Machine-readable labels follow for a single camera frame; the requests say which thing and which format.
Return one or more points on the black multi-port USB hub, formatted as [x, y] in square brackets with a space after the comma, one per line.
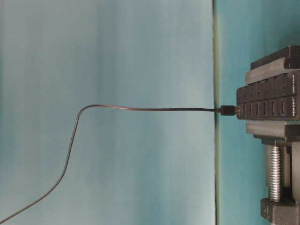
[275, 98]

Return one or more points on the black bench vise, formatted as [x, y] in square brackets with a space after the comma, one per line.
[281, 139]

